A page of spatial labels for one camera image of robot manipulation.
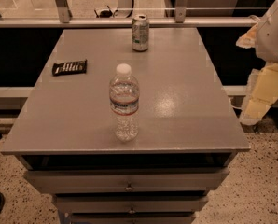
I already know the black object behind glass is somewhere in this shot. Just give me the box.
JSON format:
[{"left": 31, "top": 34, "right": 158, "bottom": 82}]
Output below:
[{"left": 94, "top": 7, "right": 118, "bottom": 18}]

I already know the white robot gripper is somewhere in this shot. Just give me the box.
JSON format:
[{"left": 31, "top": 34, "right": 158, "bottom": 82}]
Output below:
[{"left": 236, "top": 0, "right": 278, "bottom": 126}]

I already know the dark snack bar wrapper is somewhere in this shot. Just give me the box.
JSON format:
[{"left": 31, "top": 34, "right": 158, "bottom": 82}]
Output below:
[{"left": 52, "top": 60, "right": 87, "bottom": 77}]

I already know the clear plastic water bottle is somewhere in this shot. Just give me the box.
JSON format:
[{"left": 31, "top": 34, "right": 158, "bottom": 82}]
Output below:
[{"left": 109, "top": 63, "right": 140, "bottom": 142}]

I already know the grey drawer cabinet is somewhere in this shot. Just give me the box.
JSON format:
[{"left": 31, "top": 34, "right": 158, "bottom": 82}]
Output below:
[{"left": 2, "top": 28, "right": 249, "bottom": 224}]

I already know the green 7up soda can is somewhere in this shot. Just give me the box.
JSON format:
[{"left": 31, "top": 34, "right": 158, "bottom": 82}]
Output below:
[{"left": 132, "top": 14, "right": 149, "bottom": 51}]

